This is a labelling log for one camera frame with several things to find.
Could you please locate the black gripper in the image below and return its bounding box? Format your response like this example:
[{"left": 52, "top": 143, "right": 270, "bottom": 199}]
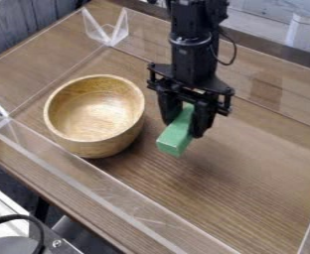
[{"left": 147, "top": 33, "right": 234, "bottom": 138}]

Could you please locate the metal bracket with screw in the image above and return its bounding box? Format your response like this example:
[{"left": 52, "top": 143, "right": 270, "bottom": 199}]
[{"left": 28, "top": 214, "right": 83, "bottom": 254}]

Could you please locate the clear acrylic barrier wall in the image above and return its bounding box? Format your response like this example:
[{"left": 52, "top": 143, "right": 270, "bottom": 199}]
[{"left": 0, "top": 1, "right": 310, "bottom": 254}]

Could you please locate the brown wooden bowl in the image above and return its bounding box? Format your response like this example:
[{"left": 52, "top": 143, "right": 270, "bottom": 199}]
[{"left": 44, "top": 74, "right": 146, "bottom": 159}]

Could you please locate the green rectangular block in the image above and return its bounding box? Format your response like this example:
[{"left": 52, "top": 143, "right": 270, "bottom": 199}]
[{"left": 156, "top": 104, "right": 194, "bottom": 158}]

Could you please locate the black cable lower left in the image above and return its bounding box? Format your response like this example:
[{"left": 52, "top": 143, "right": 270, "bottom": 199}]
[{"left": 0, "top": 213, "right": 46, "bottom": 254}]

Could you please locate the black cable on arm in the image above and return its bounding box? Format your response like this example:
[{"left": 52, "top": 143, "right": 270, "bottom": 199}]
[{"left": 207, "top": 29, "right": 238, "bottom": 67}]

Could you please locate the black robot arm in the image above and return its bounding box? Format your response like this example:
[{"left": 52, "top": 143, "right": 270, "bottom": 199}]
[{"left": 147, "top": 0, "right": 234, "bottom": 138}]

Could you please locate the white container in background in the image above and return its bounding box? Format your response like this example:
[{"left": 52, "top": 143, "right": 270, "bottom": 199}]
[{"left": 285, "top": 13, "right": 310, "bottom": 53}]

